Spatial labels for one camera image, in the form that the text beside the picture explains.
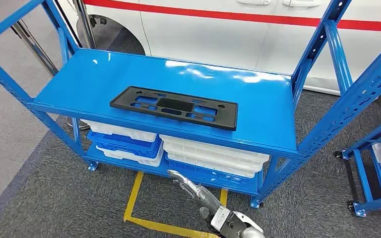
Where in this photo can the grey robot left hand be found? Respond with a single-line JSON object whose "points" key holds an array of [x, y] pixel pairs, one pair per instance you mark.
{"points": [[203, 197]]}

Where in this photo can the black plastic car part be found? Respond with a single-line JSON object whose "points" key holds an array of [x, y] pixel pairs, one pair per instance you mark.
{"points": [[122, 101]]}

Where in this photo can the blue metal shelf rack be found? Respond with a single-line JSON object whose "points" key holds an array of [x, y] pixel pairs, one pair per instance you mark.
{"points": [[177, 75]]}

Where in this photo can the yellow floor tape strip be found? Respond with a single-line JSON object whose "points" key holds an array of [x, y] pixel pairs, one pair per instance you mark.
{"points": [[164, 226], [223, 197], [134, 193]]}

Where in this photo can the white car with red stripe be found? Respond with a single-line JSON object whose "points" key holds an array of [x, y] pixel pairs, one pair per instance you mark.
{"points": [[210, 39]]}

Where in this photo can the blue wheeled rack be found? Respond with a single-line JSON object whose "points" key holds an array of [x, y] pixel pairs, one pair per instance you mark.
{"points": [[363, 177]]}

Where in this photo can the chrome stanchion pole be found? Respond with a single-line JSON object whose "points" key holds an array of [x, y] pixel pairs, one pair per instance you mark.
{"points": [[36, 49], [84, 26]]}

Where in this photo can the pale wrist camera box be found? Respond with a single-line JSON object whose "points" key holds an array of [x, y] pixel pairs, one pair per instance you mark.
{"points": [[220, 218]]}

